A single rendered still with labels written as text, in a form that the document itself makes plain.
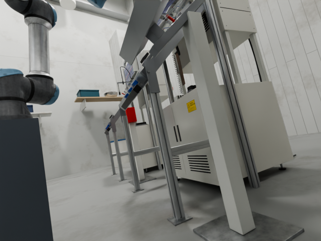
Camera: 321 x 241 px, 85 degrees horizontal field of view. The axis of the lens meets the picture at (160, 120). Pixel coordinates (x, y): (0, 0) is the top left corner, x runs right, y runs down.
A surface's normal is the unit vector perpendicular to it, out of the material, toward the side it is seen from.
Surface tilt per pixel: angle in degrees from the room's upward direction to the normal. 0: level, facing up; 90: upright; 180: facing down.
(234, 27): 90
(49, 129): 90
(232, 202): 90
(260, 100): 90
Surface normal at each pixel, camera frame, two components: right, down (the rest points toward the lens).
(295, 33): -0.79, 0.09
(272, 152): 0.37, -0.18
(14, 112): 0.67, -0.51
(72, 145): 0.58, -0.22
